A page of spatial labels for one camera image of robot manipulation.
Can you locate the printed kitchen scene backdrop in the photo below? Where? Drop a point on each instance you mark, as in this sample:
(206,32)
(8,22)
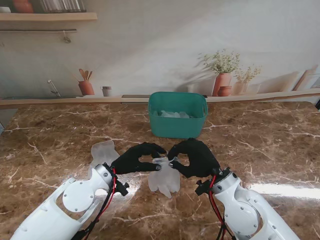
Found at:
(160,37)

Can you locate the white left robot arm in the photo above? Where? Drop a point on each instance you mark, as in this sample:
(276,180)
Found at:
(62,207)

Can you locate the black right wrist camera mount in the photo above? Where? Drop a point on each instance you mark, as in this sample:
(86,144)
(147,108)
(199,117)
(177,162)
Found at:
(202,188)

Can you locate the green plastic basket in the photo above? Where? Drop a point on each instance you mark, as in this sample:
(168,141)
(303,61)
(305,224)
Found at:
(175,127)

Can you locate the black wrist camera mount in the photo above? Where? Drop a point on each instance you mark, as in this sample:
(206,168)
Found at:
(123,188)
(202,188)

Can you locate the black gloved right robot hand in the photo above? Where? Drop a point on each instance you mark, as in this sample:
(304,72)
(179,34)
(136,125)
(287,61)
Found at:
(202,160)

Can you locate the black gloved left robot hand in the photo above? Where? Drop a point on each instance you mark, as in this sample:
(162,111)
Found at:
(127,162)

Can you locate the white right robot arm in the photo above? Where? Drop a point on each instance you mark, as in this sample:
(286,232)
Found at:
(245,210)

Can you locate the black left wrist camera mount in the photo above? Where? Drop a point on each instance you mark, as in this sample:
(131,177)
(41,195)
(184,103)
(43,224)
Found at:
(123,188)

